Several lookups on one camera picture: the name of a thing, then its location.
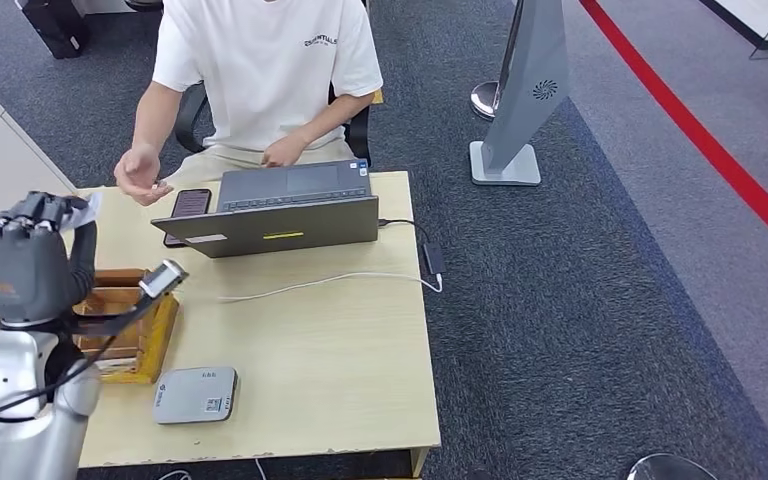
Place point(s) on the person's right hand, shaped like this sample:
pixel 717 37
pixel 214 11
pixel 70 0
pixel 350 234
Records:
pixel 137 173

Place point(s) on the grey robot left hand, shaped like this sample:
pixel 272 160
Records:
pixel 20 272

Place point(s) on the person's left hand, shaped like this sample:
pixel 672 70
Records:
pixel 283 152

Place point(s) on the person's right forearm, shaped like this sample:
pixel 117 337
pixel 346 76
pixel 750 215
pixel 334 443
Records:
pixel 155 116

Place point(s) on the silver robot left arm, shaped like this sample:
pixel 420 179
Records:
pixel 20 378

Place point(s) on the person's left forearm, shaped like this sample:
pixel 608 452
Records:
pixel 334 119

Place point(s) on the person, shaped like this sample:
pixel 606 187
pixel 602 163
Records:
pixel 265 73

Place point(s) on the wooden card organizer box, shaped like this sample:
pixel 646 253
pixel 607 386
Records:
pixel 155 338

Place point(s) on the grey card reader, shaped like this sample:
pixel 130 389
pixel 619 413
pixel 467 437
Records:
pixel 195 396

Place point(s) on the black smartphone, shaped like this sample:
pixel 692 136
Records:
pixel 190 204

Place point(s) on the black office chair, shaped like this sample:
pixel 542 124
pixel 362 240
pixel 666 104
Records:
pixel 188 119

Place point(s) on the grey laptop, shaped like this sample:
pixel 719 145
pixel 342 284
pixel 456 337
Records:
pixel 278 232

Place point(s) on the white cabinet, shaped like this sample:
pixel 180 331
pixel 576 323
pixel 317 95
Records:
pixel 0 166

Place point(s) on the yellow board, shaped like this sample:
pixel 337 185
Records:
pixel 376 97

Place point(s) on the grey sign stand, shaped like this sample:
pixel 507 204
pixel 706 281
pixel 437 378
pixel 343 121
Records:
pixel 533 86

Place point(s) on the white counter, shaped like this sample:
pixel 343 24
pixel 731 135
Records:
pixel 762 16

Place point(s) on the chrome round base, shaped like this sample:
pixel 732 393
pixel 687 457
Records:
pixel 669 469

